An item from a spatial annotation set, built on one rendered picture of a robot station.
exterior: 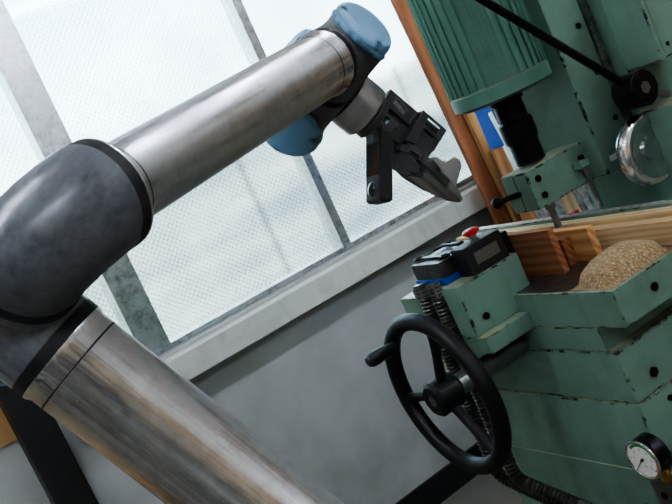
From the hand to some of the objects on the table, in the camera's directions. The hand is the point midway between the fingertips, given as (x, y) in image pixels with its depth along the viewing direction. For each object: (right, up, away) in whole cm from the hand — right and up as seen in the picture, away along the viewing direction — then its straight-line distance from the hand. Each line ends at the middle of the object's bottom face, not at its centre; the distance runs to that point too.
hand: (452, 199), depth 158 cm
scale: (+21, -2, +14) cm, 25 cm away
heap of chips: (+24, -11, -12) cm, 29 cm away
